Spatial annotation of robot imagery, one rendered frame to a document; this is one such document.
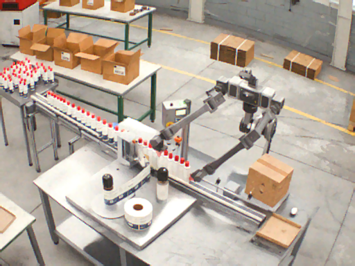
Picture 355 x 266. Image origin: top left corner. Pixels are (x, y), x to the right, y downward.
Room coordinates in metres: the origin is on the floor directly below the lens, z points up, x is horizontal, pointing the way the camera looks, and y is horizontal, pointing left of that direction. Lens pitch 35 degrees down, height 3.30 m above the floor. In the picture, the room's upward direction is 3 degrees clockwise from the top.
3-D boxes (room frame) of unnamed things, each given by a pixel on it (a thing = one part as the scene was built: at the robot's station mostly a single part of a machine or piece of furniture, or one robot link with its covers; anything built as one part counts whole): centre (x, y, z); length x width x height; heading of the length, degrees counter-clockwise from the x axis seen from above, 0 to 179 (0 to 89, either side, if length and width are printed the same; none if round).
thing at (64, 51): (5.11, 1.44, 0.97); 0.45 x 0.38 x 0.37; 154
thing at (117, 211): (2.50, 0.48, 0.89); 0.31 x 0.31 x 0.01
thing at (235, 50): (7.10, -0.86, 0.16); 0.65 x 0.54 x 0.32; 66
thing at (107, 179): (2.50, 0.48, 1.04); 0.09 x 0.09 x 0.29
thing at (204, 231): (2.66, 0.00, 0.82); 2.10 x 1.31 x 0.02; 55
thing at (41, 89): (4.34, 1.85, 0.46); 0.73 x 0.62 x 0.93; 55
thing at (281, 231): (2.31, -0.82, 0.85); 0.30 x 0.26 x 0.04; 55
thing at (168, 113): (3.02, 0.03, 1.38); 0.17 x 0.10 x 0.19; 110
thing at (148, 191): (2.60, 0.35, 0.86); 0.80 x 0.67 x 0.05; 55
